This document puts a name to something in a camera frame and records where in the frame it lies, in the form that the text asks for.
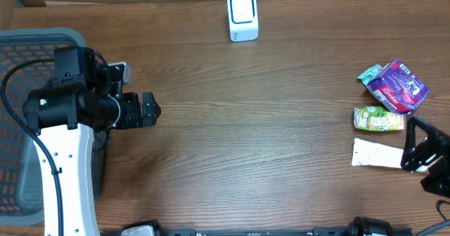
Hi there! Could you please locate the teal wet wipes pack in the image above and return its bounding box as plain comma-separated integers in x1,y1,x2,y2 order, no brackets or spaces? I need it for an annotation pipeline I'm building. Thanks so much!
357,64,383,86

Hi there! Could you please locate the white cream tube gold cap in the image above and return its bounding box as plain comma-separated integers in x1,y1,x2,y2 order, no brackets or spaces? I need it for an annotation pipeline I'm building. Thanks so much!
351,138,430,173

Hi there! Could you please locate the green tea carton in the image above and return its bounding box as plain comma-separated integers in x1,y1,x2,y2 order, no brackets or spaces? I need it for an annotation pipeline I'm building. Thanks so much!
354,106,405,131

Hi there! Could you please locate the grey plastic mesh basket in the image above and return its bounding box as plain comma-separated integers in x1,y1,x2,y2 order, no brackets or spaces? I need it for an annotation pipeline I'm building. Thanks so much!
0,27,110,227

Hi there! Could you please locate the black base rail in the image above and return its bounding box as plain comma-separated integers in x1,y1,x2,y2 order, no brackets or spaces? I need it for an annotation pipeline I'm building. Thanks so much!
119,227,414,236

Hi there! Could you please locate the white barcode scanner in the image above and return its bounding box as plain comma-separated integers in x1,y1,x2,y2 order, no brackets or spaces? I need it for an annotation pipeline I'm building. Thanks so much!
227,0,259,42

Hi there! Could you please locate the purple sanitary pad pack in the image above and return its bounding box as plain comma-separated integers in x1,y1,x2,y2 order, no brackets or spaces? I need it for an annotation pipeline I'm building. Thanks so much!
366,59,430,114

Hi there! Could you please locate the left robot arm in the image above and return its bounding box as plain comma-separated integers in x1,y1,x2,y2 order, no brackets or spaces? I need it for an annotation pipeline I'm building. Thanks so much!
23,46,161,235

